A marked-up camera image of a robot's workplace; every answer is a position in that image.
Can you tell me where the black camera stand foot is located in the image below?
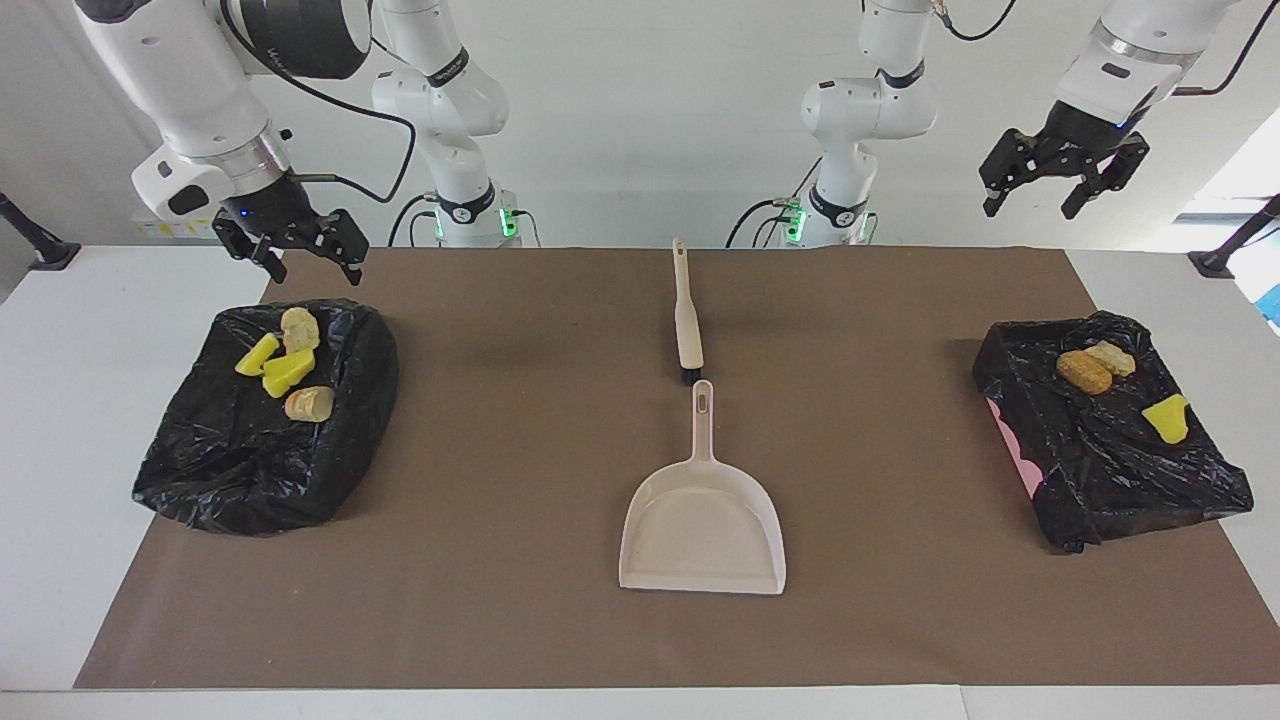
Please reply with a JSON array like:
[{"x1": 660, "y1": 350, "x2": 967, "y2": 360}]
[
  {"x1": 1188, "y1": 193, "x2": 1280, "y2": 279},
  {"x1": 0, "y1": 192, "x2": 81, "y2": 271}
]

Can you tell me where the brown bread nugget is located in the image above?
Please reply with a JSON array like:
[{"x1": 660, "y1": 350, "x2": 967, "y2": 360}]
[{"x1": 1056, "y1": 350, "x2": 1114, "y2": 395}]

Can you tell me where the black left base cable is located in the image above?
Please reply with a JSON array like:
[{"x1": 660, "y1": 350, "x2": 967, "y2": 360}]
[{"x1": 725, "y1": 158, "x2": 823, "y2": 248}]

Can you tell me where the brown table mat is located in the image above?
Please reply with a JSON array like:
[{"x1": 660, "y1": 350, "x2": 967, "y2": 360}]
[{"x1": 73, "y1": 247, "x2": 1280, "y2": 691}]

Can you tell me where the black base cable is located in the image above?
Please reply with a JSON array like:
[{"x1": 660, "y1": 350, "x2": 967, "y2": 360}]
[
  {"x1": 388, "y1": 193, "x2": 441, "y2": 248},
  {"x1": 725, "y1": 158, "x2": 823, "y2": 248}
]

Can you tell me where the yellow sponge piece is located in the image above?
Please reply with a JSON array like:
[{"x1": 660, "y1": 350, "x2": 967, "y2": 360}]
[
  {"x1": 1142, "y1": 394, "x2": 1193, "y2": 444},
  {"x1": 235, "y1": 332, "x2": 281, "y2": 377},
  {"x1": 262, "y1": 348, "x2": 317, "y2": 399}
]

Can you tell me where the pale beige lump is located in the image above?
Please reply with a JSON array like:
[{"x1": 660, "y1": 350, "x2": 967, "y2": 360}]
[
  {"x1": 284, "y1": 385, "x2": 336, "y2": 423},
  {"x1": 1086, "y1": 341, "x2": 1138, "y2": 378},
  {"x1": 279, "y1": 306, "x2": 321, "y2": 355}
]

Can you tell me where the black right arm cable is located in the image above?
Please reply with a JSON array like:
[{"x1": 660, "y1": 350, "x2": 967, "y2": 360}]
[{"x1": 218, "y1": 0, "x2": 417, "y2": 204}]

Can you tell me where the white wall socket box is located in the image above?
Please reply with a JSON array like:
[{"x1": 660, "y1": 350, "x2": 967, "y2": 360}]
[{"x1": 132, "y1": 205, "x2": 226, "y2": 241}]

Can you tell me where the black trash bag bin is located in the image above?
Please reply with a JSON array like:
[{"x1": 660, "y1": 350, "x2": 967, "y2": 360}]
[{"x1": 132, "y1": 298, "x2": 399, "y2": 536}]

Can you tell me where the beige plastic dustpan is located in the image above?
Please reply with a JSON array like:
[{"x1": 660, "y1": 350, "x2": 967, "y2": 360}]
[{"x1": 618, "y1": 380, "x2": 788, "y2": 596}]

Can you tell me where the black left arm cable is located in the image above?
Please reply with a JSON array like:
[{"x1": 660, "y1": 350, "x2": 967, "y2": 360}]
[{"x1": 1172, "y1": 0, "x2": 1263, "y2": 98}]

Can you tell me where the beige brush with black bristles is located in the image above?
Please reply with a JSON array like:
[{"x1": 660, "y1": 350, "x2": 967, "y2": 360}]
[{"x1": 671, "y1": 238, "x2": 706, "y2": 387}]

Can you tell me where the black trash bag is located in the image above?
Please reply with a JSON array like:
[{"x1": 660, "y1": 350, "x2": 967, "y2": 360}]
[{"x1": 972, "y1": 311, "x2": 1255, "y2": 554}]

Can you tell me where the pink plastic bin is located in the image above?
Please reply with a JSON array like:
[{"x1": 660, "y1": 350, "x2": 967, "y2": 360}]
[{"x1": 985, "y1": 398, "x2": 1046, "y2": 496}]

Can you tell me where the black right base cable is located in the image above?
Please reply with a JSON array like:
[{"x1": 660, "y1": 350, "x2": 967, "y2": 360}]
[{"x1": 388, "y1": 193, "x2": 441, "y2": 248}]

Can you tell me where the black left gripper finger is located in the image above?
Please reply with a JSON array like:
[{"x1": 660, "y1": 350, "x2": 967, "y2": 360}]
[
  {"x1": 1060, "y1": 132, "x2": 1151, "y2": 221},
  {"x1": 979, "y1": 127, "x2": 1043, "y2": 219}
]

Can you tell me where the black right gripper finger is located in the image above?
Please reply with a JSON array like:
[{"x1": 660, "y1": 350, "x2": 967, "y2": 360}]
[
  {"x1": 212, "y1": 210, "x2": 289, "y2": 285},
  {"x1": 318, "y1": 208, "x2": 370, "y2": 288}
]

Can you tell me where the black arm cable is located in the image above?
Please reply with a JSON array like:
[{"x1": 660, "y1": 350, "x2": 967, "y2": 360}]
[
  {"x1": 1172, "y1": 0, "x2": 1263, "y2": 98},
  {"x1": 218, "y1": 0, "x2": 417, "y2": 204}
]

